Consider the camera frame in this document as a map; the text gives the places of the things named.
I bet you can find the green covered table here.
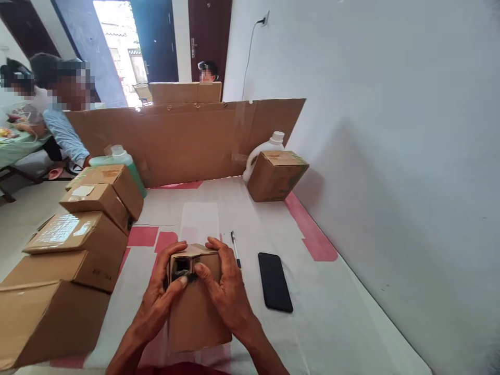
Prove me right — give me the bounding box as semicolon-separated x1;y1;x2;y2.
0;105;54;203

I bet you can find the dark blue door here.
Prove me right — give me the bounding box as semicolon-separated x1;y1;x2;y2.
130;0;180;84

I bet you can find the cardboard box with orange print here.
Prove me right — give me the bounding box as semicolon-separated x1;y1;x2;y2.
65;164;145;222

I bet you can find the person's left hand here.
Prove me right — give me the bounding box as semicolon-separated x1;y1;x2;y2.
134;241;189;341

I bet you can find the black and white pen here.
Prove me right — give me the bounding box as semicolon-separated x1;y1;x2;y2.
230;230;242;269

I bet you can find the cardboard box with green print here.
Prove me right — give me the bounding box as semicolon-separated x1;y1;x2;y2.
246;149;310;203

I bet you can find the upright flat cardboard sheet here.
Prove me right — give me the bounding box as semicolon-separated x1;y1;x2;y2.
64;97;307;189

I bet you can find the person's right hand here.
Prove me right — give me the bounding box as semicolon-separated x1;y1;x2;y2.
194;236;259;338

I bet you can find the wide cardboard box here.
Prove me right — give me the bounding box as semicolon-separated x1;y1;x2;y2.
148;81;223;105

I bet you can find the large plain cardboard box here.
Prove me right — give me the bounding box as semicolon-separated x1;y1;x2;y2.
0;279;112;371

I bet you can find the green liquid bottle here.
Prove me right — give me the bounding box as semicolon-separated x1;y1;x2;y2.
88;144;149;199

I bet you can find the cardboard box with taped label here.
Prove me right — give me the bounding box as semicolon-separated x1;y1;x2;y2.
22;210;130;257

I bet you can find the white and pink table mat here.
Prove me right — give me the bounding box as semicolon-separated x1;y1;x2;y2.
46;178;432;375

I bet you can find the white paper strip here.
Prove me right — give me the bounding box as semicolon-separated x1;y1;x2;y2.
180;201;220;246

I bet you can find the cardboard box with white label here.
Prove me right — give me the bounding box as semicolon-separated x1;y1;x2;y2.
59;182;130;238

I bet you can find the metal chair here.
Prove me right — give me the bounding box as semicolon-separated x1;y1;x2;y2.
131;82;152;105

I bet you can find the white plastic jug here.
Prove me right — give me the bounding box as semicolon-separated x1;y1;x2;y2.
242;131;286;183

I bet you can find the small cardboard box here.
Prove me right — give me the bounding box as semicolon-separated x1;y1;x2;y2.
165;243;234;355

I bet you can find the black smartphone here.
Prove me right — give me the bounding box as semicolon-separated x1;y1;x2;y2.
257;252;294;314

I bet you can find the person's body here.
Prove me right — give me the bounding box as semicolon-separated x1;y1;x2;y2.
136;361;219;375

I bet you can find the cardboard box with black print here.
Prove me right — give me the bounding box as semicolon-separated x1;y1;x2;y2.
0;245;126;294

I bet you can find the white charger cable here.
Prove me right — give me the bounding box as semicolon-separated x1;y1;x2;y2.
241;19;263;102

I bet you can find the dark brown door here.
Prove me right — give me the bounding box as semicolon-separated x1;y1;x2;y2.
187;0;233;102

